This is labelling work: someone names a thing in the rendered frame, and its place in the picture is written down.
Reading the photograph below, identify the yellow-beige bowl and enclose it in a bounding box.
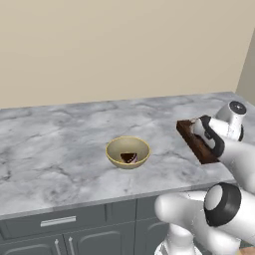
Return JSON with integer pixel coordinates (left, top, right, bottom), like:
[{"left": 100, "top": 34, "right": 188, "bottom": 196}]
[{"left": 105, "top": 135, "right": 151, "bottom": 170}]

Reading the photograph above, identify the narrow grey drawer front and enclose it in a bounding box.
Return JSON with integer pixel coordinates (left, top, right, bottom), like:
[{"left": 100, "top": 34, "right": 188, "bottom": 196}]
[
  {"left": 106, "top": 198, "right": 137, "bottom": 225},
  {"left": 135, "top": 195, "right": 161, "bottom": 221}
]

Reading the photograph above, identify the chocolate cake slice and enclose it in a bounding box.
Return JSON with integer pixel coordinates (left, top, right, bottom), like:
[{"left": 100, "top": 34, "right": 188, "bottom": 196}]
[{"left": 120, "top": 151, "right": 138, "bottom": 165}]

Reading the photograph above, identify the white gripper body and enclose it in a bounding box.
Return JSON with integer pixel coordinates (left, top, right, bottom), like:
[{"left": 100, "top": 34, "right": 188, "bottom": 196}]
[{"left": 192, "top": 117, "right": 209, "bottom": 137}]

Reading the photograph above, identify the grey cupboard door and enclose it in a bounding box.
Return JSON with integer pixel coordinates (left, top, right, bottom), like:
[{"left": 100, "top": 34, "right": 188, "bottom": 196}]
[
  {"left": 134, "top": 216, "right": 171, "bottom": 255},
  {"left": 63, "top": 222, "right": 136, "bottom": 255},
  {"left": 0, "top": 234, "right": 65, "bottom": 255}
]

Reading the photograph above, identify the silver drawer handle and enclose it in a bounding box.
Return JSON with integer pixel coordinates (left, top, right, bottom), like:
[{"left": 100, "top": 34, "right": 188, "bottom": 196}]
[{"left": 40, "top": 215, "right": 78, "bottom": 228}]

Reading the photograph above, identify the wide grey drawer front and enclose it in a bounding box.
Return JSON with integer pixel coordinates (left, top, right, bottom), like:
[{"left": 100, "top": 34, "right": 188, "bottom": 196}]
[{"left": 0, "top": 204, "right": 108, "bottom": 243}]

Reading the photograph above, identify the silver cupboard door handle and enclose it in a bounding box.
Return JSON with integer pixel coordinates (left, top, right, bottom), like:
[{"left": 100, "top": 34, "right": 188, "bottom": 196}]
[
  {"left": 54, "top": 238, "right": 62, "bottom": 255},
  {"left": 67, "top": 236, "right": 76, "bottom": 255}
]

